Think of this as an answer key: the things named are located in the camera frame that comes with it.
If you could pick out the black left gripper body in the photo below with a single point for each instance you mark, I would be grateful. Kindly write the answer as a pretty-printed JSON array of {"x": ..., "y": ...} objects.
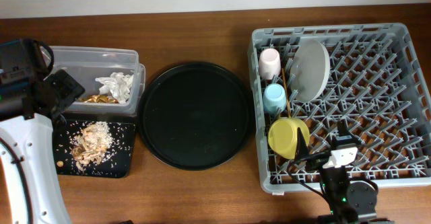
[{"x": 69, "y": 89}]

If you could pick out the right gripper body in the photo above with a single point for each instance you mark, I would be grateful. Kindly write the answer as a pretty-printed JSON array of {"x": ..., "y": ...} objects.
[{"x": 318, "y": 161}]

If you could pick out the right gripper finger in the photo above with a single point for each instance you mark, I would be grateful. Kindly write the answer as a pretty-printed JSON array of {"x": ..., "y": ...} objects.
[
  {"x": 345, "y": 137},
  {"x": 301, "y": 148}
]

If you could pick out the yellow bowl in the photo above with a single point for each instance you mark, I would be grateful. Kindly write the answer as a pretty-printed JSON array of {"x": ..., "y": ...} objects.
[{"x": 283, "y": 137}]

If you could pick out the gold brown snack wrapper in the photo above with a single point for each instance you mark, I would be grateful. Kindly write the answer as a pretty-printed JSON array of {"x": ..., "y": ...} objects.
[{"x": 105, "y": 99}]

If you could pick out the food scraps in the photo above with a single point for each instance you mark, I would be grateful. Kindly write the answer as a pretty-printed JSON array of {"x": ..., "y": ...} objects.
[{"x": 90, "y": 145}]

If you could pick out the blue cup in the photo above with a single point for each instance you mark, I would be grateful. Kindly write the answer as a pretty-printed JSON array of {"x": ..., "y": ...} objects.
[{"x": 274, "y": 98}]

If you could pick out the white tissue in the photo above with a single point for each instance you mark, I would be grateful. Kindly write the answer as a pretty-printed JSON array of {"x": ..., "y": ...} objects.
[{"x": 117, "y": 85}]

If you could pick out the grey plate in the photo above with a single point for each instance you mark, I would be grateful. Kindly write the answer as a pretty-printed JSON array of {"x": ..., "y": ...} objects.
[{"x": 311, "y": 67}]

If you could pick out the wooden chopstick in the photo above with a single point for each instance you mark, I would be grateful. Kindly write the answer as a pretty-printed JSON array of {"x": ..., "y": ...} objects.
[{"x": 286, "y": 91}]

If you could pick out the pink cup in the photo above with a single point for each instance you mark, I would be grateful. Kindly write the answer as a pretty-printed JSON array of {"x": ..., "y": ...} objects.
[{"x": 269, "y": 64}]

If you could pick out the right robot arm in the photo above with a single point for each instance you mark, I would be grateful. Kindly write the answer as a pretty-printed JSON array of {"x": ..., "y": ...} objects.
[{"x": 350, "y": 199}]

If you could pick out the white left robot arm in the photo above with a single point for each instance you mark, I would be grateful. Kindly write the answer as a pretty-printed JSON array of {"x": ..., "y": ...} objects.
[{"x": 27, "y": 154}]

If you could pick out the grey dishwasher rack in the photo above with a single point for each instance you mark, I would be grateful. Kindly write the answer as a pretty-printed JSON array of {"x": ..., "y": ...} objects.
[{"x": 375, "y": 85}]

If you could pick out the clear plastic waste bin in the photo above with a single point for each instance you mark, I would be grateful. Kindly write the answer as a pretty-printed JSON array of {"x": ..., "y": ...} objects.
[{"x": 85, "y": 64}]

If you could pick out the black rectangular tray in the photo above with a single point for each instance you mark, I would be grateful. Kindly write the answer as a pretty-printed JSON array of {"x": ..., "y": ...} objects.
[{"x": 118, "y": 160}]

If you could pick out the round black serving tray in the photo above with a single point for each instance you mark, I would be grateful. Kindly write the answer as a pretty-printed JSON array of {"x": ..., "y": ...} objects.
[{"x": 196, "y": 116}]

